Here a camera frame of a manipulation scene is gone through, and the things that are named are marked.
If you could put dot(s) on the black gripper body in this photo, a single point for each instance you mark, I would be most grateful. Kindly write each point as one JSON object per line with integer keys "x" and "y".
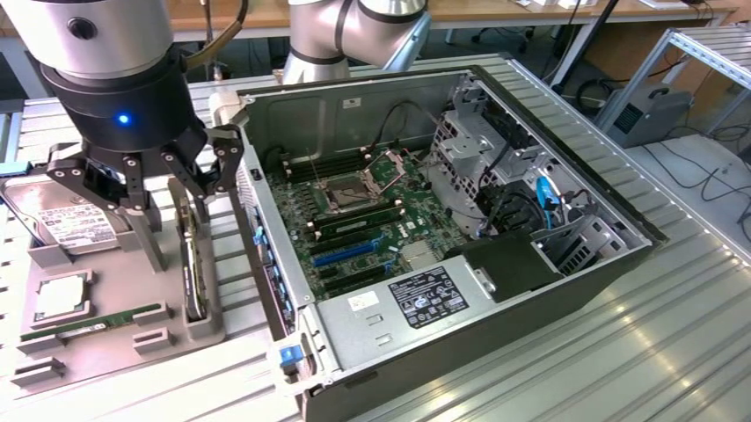
{"x": 130, "y": 114}

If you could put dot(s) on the black graphics card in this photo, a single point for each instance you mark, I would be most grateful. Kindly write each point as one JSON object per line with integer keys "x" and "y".
{"x": 193, "y": 272}

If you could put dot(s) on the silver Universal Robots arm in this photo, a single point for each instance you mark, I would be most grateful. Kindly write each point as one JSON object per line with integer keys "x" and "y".
{"x": 106, "y": 39}

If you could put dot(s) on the silver hard disk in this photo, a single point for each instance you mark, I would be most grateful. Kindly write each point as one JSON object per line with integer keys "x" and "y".
{"x": 71, "y": 224}

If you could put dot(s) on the thin socket locking lever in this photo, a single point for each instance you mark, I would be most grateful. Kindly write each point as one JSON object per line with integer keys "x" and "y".
{"x": 315, "y": 165}

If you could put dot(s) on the green motherboard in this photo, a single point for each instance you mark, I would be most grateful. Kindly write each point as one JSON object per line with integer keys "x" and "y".
{"x": 294, "y": 206}

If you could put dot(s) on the CPU socket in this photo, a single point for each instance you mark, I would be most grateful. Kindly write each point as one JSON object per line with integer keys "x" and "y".
{"x": 346, "y": 193}

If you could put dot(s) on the grey parts rack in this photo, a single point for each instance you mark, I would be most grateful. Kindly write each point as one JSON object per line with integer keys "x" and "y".
{"x": 118, "y": 290}

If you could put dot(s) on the metal socket cover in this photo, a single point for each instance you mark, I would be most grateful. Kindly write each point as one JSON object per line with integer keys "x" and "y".
{"x": 371, "y": 181}

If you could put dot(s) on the green RAM stick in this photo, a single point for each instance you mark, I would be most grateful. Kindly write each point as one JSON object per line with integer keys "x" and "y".
{"x": 358, "y": 226}
{"x": 82, "y": 329}

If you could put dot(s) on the black expansion slot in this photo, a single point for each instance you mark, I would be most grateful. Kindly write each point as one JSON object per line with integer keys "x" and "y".
{"x": 358, "y": 281}
{"x": 341, "y": 244}

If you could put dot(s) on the silver CPU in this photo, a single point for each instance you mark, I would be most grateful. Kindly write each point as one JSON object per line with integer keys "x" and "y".
{"x": 59, "y": 296}

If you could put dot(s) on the blue expansion slot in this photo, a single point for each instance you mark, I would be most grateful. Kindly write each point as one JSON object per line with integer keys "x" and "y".
{"x": 346, "y": 256}

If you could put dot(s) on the silver chipset heatsink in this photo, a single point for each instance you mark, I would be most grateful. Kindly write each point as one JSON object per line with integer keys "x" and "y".
{"x": 419, "y": 256}

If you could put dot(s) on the silver drive cage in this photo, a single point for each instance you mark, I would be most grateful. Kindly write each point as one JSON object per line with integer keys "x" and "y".
{"x": 463, "y": 176}

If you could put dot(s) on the silver power supply unit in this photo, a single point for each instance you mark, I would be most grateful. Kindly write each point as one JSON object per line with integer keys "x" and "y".
{"x": 363, "y": 334}

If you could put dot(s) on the blue case latch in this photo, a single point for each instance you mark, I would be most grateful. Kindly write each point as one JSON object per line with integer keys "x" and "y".
{"x": 290, "y": 356}

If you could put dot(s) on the black office chair base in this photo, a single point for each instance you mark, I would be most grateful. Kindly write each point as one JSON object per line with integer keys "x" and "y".
{"x": 500, "y": 31}

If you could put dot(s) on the black plastic air shroud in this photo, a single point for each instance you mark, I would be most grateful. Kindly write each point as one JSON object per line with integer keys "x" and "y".
{"x": 510, "y": 268}

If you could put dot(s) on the open black PC case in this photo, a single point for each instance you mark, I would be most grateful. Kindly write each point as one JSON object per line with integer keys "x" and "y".
{"x": 500, "y": 334}

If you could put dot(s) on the perforated metal disk bay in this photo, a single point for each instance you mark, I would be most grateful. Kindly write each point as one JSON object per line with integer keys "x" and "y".
{"x": 581, "y": 250}

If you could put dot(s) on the black slanted pole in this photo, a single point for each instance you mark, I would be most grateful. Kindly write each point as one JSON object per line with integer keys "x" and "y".
{"x": 605, "y": 11}

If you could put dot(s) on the aluminium slat side table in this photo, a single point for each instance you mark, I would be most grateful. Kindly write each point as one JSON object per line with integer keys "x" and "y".
{"x": 705, "y": 44}

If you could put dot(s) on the blue disk carrier bracket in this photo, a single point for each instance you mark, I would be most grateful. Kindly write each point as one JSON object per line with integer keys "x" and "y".
{"x": 15, "y": 170}

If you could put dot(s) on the wooden desk white frame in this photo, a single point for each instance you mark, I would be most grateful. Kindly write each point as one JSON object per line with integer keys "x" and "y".
{"x": 258, "y": 17}
{"x": 529, "y": 15}

